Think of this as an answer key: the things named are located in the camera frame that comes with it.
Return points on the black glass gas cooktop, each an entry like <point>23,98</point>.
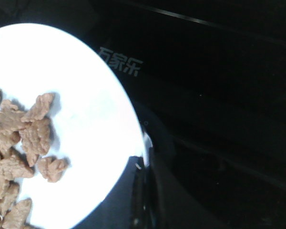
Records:
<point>212,91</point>

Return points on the light blue plate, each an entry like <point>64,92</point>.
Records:
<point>93,121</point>

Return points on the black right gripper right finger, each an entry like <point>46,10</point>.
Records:
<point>178,210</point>

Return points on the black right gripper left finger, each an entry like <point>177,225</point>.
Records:
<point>122,208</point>

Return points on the brown meat pieces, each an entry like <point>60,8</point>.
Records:
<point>24,144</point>

